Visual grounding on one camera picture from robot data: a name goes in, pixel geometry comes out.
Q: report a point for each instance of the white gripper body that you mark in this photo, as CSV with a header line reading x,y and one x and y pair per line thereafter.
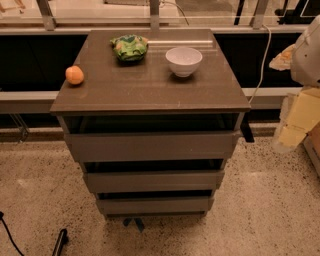
x,y
307,60

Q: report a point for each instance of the grey bottom drawer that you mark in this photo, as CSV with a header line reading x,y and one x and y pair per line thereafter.
x,y
155,206

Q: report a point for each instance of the grey drawer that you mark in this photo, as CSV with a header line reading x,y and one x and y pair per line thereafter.
x,y
155,206
151,146
118,182

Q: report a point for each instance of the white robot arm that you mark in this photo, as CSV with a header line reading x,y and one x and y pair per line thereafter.
x,y
302,58

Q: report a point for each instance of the grey top drawer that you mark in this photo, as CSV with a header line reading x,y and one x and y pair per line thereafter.
x,y
151,146

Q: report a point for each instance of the grey middle drawer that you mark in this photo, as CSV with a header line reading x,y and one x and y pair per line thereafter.
x,y
118,182

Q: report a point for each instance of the grey drawer cabinet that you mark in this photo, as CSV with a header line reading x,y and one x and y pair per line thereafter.
x,y
147,97

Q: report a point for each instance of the cardboard box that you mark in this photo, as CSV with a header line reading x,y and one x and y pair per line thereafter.
x,y
312,146

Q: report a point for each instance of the white ceramic bowl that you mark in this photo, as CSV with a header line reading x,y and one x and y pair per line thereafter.
x,y
183,61

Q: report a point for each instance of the green chip bag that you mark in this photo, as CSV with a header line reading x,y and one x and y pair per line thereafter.
x,y
130,47

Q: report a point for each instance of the orange fruit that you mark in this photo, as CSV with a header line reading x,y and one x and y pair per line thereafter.
x,y
74,75

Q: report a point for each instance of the black object on floor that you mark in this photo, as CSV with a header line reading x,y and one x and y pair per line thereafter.
x,y
60,242

